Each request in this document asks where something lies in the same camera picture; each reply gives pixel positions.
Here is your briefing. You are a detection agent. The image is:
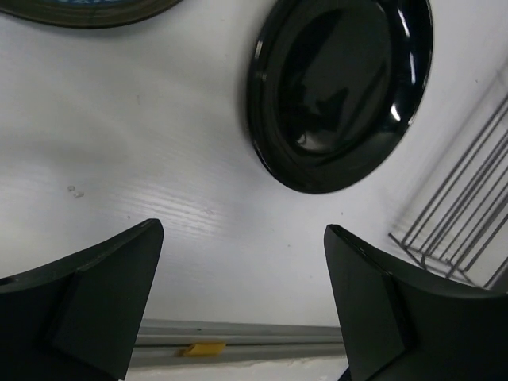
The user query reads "black glossy plate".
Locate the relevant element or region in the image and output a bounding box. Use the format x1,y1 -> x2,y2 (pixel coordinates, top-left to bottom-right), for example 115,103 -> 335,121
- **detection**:
245,1 -> 433,194

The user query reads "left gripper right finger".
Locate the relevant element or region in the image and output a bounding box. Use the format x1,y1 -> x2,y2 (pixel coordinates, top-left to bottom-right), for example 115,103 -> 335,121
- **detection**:
324,225 -> 507,380

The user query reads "aluminium rail frame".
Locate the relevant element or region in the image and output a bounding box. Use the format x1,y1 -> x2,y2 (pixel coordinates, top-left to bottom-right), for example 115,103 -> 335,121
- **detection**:
129,319 -> 345,369

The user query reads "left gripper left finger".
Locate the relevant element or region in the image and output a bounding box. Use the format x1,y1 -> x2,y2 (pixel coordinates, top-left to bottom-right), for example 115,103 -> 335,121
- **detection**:
1,219 -> 164,380

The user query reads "yellow clip on rail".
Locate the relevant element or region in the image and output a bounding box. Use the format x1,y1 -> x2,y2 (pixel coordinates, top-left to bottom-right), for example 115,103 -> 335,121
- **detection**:
176,342 -> 227,358

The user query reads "metal wire dish rack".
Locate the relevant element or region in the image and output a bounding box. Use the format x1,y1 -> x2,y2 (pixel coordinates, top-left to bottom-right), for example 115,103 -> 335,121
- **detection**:
388,98 -> 507,291

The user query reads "blue white patterned plate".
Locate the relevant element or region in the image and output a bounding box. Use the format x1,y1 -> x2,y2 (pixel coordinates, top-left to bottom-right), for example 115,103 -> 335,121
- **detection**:
1,0 -> 180,29

